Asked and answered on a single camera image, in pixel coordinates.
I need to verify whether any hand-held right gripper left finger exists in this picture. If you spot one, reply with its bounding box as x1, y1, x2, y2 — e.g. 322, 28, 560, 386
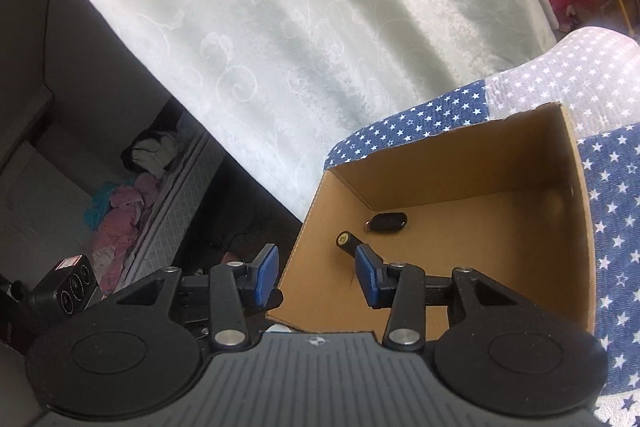
116, 243, 284, 352

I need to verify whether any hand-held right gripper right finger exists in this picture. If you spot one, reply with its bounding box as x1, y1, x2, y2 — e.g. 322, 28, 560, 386
353, 243, 518, 352

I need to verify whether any black cylinder with gold cap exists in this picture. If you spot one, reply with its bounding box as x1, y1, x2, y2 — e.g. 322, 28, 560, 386
335, 231, 358, 258

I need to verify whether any black key fob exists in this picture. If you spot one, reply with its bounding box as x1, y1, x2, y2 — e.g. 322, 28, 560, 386
364, 212, 408, 234

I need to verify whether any brown cardboard box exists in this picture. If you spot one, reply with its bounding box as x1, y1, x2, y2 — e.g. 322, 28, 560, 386
265, 103, 598, 338

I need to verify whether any teal cloth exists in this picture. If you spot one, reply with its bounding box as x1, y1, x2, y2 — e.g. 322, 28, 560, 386
85, 184, 121, 233

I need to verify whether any pink clothes pile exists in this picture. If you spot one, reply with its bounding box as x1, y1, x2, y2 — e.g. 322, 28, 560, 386
92, 172, 161, 293

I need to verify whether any white cabinet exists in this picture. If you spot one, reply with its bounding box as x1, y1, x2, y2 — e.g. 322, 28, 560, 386
0, 142, 93, 270

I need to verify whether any grey quilted mattress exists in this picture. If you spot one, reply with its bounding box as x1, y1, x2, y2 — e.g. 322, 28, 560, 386
112, 129, 226, 293

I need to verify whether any black and white garment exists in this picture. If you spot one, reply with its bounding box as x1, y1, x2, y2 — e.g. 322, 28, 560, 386
122, 129, 183, 178

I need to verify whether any white patterned bedsheet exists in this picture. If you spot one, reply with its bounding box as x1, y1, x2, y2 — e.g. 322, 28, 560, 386
17, 0, 558, 220

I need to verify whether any blue white star blanket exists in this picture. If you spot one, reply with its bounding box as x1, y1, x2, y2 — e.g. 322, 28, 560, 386
324, 27, 640, 427

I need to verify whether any yellow stick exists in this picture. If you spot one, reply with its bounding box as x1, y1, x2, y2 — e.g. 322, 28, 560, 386
614, 0, 636, 32

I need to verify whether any black cable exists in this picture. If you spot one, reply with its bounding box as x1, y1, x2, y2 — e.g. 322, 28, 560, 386
215, 214, 271, 253

